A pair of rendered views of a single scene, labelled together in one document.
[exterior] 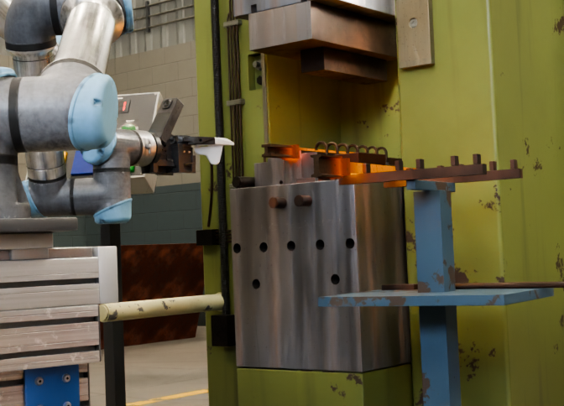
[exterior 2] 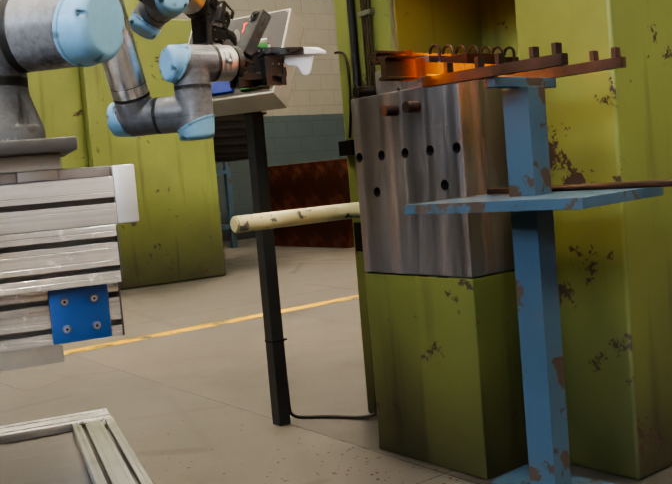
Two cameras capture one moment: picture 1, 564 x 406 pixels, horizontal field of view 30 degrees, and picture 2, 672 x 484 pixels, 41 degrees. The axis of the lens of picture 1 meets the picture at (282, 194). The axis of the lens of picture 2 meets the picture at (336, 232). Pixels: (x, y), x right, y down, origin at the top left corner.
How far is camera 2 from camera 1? 0.54 m
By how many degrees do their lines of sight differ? 16
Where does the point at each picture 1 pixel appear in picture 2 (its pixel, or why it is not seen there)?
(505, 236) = (623, 133)
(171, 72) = not seen: outside the picture
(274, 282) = (392, 189)
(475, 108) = not seen: outside the picture
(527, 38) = not seen: outside the picture
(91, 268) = (105, 188)
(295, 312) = (411, 219)
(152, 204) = not seen: hidden behind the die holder
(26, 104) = (12, 21)
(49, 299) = (60, 221)
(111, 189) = (189, 106)
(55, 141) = (48, 58)
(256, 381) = (381, 286)
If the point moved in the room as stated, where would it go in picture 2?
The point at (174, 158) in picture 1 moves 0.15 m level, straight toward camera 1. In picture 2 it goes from (262, 70) to (246, 63)
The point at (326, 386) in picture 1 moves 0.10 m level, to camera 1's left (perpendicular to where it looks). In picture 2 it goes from (441, 291) to (399, 293)
